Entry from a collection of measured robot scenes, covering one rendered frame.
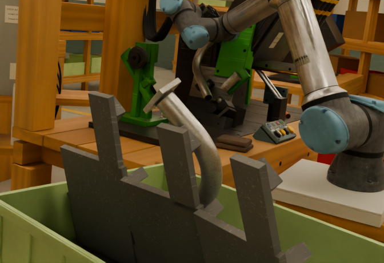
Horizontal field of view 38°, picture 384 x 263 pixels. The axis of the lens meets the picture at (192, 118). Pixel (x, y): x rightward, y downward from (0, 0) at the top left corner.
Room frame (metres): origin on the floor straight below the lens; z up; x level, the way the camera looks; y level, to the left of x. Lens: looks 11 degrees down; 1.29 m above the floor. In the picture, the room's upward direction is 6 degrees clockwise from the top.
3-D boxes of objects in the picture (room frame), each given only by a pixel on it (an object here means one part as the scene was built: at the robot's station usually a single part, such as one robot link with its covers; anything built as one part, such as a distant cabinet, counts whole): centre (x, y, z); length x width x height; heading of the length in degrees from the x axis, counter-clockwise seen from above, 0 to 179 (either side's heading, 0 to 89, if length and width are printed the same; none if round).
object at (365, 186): (1.42, -0.45, 0.94); 0.15 x 0.15 x 0.10
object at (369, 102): (1.41, -0.44, 1.06); 0.13 x 0.12 x 0.14; 132
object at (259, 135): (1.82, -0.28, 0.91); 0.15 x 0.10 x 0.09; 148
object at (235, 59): (2.04, -0.14, 1.17); 0.13 x 0.12 x 0.20; 148
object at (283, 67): (2.15, -0.26, 1.11); 0.39 x 0.16 x 0.03; 58
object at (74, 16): (2.33, 0.18, 1.23); 1.30 x 0.05 x 0.09; 148
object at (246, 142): (1.63, -0.14, 0.91); 0.10 x 0.08 x 0.03; 69
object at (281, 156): (1.99, -0.37, 0.82); 1.50 x 0.14 x 0.15; 148
